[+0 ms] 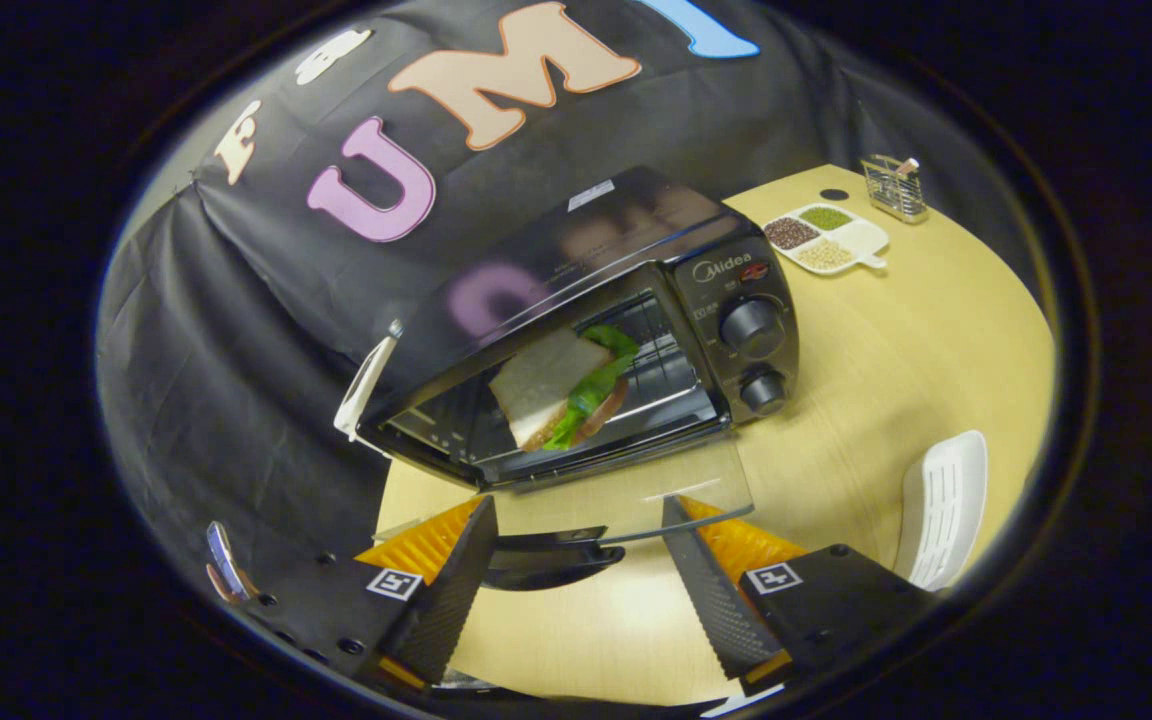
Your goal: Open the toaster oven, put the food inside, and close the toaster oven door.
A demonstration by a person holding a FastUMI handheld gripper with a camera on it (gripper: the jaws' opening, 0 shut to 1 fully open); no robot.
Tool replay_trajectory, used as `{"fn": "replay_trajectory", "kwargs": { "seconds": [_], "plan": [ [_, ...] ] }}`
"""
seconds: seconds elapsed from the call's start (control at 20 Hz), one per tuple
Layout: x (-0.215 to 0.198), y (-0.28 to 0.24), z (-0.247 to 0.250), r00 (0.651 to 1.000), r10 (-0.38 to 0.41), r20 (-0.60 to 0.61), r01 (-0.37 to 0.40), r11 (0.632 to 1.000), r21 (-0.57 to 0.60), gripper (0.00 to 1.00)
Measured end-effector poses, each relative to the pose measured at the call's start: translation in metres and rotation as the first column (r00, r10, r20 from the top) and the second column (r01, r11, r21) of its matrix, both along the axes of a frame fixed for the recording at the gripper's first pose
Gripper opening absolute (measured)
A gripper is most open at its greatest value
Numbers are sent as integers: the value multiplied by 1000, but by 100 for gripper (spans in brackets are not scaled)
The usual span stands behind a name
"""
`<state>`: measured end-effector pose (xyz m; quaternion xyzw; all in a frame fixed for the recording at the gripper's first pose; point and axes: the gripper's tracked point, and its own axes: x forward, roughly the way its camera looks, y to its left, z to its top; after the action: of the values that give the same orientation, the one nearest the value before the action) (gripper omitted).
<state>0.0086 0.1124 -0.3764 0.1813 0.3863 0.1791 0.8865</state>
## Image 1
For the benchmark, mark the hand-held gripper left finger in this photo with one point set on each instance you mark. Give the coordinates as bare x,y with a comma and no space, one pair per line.
446,590

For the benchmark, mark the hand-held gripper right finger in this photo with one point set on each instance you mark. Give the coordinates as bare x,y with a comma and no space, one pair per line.
706,590

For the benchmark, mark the lettuce sandwich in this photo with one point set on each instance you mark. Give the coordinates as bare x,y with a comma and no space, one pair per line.
541,385

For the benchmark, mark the black toaster oven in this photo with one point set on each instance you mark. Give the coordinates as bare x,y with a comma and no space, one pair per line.
716,290

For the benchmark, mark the white small appliance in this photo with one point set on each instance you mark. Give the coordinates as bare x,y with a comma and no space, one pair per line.
366,385

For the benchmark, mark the white rectangular tray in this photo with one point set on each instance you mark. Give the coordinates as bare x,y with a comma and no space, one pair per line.
946,510

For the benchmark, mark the black backdrop cloth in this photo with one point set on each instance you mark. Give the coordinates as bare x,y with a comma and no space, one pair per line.
236,350

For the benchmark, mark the white divided dish of beans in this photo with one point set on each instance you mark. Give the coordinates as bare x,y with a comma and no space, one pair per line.
826,238

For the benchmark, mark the black table grommet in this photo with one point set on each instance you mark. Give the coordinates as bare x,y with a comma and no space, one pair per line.
834,194

